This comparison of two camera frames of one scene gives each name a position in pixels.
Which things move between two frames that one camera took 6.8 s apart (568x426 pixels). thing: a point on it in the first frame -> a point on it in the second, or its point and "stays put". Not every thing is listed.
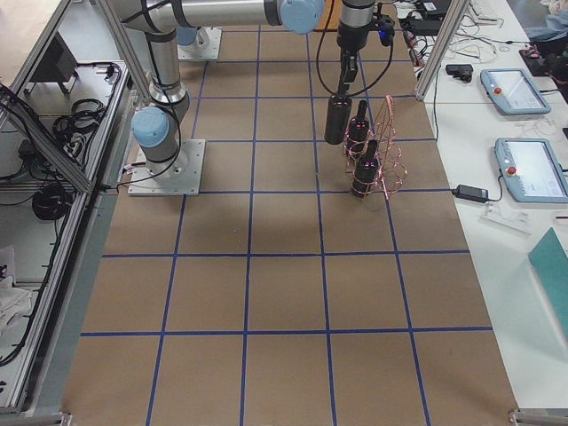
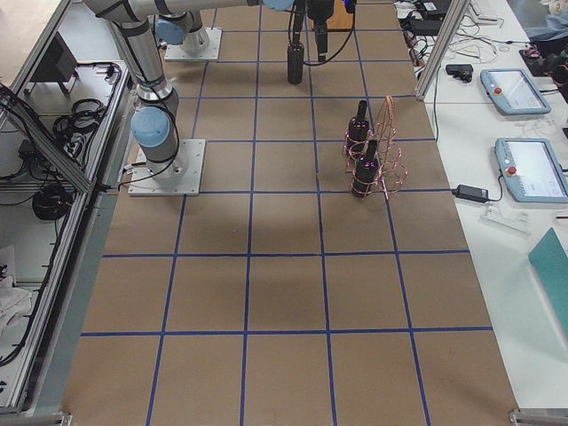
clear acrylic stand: (508, 217) stays put
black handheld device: (460, 71) stays put
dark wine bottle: (338, 116) -> (295, 59)
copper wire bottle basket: (373, 154) stays put
